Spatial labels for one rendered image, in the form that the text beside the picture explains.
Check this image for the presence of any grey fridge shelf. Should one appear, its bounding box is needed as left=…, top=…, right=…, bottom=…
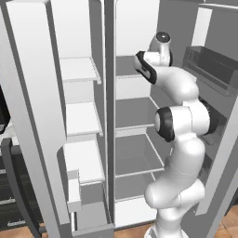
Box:
left=114, top=97, right=161, bottom=131
left=114, top=133, right=165, bottom=179
left=114, top=55, right=147, bottom=80

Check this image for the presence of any grey side-by-side fridge cabinet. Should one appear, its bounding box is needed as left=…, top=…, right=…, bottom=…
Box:
left=49, top=0, right=203, bottom=238

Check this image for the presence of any white freezer shelf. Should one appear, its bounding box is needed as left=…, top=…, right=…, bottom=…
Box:
left=59, top=56, right=103, bottom=86
left=62, top=139, right=107, bottom=186
left=65, top=101, right=104, bottom=138

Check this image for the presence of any white fridge crisper drawer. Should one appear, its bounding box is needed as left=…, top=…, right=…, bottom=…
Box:
left=113, top=195, right=158, bottom=231

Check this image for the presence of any grey freezer door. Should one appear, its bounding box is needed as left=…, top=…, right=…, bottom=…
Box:
left=0, top=0, right=72, bottom=238

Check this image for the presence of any grey freezer drawer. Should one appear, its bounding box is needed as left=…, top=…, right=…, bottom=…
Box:
left=71, top=200, right=115, bottom=238

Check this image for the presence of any grey fridge door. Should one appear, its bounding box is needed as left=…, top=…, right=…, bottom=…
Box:
left=181, top=0, right=238, bottom=238

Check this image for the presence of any small white door bin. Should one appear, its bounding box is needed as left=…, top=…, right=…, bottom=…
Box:
left=66, top=168, right=84, bottom=214

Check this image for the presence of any clear grey door bin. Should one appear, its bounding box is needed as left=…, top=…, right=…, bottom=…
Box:
left=181, top=45, right=238, bottom=98

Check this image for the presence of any black oven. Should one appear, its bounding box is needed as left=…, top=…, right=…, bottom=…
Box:
left=0, top=145, right=45, bottom=232

